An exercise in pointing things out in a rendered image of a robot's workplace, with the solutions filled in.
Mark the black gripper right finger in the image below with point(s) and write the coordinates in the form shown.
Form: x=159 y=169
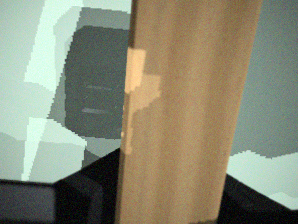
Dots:
x=241 y=204

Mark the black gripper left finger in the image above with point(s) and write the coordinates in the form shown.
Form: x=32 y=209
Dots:
x=87 y=196

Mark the wooden board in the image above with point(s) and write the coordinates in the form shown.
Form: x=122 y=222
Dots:
x=187 y=64

